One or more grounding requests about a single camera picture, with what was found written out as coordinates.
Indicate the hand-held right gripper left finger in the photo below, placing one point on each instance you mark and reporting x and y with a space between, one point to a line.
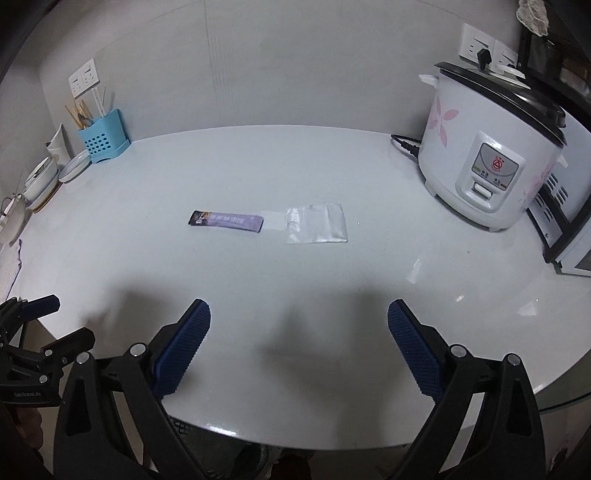
184 346

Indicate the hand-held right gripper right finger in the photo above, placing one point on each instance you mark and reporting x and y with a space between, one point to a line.
413 350

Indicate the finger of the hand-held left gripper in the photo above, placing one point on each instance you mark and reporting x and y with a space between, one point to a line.
39 307
71 346

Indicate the person's left forearm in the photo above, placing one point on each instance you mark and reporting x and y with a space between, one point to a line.
21 438

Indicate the white bowl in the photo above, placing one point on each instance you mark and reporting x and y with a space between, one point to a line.
9 221

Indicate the wooden board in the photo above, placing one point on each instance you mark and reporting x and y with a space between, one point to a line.
46 202

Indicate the black mesh waste bin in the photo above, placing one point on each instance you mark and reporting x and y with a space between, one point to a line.
221 445

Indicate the purple sachet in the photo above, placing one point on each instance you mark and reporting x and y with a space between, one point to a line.
231 221

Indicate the white plate with striped rim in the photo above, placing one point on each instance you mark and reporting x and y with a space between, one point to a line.
74 167

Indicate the small clear plastic wrapper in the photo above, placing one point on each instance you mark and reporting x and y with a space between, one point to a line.
273 220

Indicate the clear plastic bag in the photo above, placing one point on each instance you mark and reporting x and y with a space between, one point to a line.
318 224

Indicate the white angular jug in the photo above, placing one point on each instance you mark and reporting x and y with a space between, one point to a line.
57 147

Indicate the blue plastic utensil holder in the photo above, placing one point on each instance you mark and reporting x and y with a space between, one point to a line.
104 138

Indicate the bundle of wooden chopsticks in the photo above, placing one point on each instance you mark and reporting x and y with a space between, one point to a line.
76 115

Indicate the white microwave oven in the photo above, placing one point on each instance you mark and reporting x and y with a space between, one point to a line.
572 230

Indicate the white flowered rice cooker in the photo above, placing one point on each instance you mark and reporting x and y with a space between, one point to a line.
461 152

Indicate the dark shelf unit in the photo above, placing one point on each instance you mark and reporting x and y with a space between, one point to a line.
563 64

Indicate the white lace cloth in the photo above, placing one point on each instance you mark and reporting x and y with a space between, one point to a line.
533 16

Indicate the white wall socket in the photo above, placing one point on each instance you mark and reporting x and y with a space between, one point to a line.
507 53
471 39
91 73
77 84

